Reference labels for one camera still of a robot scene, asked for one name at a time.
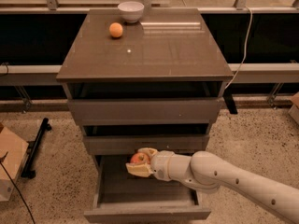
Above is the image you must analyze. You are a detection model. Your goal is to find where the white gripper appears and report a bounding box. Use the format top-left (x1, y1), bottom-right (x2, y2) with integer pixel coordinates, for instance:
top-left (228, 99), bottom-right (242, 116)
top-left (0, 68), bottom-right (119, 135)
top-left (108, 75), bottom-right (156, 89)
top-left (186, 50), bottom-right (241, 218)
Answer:
top-left (126, 147), bottom-right (174, 181)

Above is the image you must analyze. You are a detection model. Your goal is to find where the red apple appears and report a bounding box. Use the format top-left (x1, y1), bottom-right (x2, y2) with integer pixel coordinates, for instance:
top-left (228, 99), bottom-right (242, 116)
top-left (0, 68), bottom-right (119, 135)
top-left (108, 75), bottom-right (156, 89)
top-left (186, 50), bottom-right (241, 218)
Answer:
top-left (130, 152), bottom-right (150, 164)

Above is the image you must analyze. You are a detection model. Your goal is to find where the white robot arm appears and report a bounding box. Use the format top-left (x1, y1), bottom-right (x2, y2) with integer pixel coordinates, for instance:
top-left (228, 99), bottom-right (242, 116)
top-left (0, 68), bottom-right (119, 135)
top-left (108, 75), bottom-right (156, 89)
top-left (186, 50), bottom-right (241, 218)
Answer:
top-left (126, 147), bottom-right (299, 224)

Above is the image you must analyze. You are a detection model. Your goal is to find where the grey open bottom drawer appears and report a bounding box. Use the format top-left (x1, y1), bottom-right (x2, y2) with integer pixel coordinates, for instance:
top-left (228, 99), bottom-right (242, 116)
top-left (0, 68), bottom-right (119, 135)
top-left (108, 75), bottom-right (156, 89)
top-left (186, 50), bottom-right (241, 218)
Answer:
top-left (84, 155), bottom-right (210, 224)

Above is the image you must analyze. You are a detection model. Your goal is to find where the grey middle drawer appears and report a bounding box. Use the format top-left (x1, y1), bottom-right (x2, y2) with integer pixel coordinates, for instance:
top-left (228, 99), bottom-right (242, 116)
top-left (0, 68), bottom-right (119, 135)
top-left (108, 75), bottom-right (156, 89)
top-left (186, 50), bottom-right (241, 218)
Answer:
top-left (83, 134), bottom-right (209, 155)

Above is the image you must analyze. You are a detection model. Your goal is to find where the grey top drawer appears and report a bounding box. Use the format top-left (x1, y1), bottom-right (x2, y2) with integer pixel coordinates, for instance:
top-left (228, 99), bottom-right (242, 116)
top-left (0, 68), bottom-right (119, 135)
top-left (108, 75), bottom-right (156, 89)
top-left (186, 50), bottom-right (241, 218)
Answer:
top-left (68, 99), bottom-right (223, 126)

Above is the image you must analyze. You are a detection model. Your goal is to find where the grey drawer cabinet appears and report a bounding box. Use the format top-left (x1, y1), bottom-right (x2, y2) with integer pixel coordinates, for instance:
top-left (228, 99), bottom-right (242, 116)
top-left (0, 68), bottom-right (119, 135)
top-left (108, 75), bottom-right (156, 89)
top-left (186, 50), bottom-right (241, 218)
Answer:
top-left (55, 7), bottom-right (235, 170)

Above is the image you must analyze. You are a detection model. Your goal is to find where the cardboard box left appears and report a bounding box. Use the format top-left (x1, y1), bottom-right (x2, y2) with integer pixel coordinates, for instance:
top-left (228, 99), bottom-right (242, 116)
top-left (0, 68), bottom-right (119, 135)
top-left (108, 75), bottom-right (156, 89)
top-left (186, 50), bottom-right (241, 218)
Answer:
top-left (0, 124), bottom-right (28, 202)

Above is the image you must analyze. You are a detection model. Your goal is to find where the cardboard box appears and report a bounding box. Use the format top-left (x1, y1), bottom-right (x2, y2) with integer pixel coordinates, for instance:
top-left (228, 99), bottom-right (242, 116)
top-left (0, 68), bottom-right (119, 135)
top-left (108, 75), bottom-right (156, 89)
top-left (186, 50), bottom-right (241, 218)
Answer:
top-left (0, 124), bottom-right (28, 202)
top-left (289, 92), bottom-right (299, 124)

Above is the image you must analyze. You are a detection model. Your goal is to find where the orange fruit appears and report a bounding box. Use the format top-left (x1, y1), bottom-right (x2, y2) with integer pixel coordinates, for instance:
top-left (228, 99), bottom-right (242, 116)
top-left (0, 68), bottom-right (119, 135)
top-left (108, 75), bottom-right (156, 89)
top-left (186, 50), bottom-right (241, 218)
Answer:
top-left (109, 22), bottom-right (123, 38)

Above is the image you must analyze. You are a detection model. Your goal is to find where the white bowl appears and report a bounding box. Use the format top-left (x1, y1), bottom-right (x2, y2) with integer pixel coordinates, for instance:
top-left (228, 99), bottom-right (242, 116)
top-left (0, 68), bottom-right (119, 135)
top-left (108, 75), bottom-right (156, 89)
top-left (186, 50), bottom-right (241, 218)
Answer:
top-left (118, 1), bottom-right (144, 23)

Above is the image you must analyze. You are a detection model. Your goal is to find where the cardboard box right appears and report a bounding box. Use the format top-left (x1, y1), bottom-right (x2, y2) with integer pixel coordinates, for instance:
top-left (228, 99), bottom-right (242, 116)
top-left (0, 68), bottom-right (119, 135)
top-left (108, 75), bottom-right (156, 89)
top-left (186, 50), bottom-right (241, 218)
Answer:
top-left (289, 92), bottom-right (299, 124)

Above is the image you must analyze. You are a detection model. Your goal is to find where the black cable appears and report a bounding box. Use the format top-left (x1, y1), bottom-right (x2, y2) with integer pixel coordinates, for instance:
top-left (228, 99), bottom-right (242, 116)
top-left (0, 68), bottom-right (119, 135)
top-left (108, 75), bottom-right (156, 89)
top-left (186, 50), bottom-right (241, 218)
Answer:
top-left (0, 151), bottom-right (37, 224)

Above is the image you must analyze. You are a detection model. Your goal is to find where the white cable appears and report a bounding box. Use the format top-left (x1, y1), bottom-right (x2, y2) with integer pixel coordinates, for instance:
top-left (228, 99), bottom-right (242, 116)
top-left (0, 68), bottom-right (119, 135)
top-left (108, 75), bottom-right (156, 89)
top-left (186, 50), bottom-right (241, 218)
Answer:
top-left (224, 6), bottom-right (254, 90)

